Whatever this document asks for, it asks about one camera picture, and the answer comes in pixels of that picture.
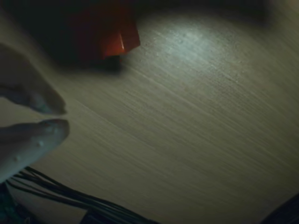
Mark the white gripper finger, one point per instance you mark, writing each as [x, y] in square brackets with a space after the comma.
[25, 79]
[30, 142]

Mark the orange cube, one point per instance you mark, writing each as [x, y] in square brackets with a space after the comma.
[126, 39]

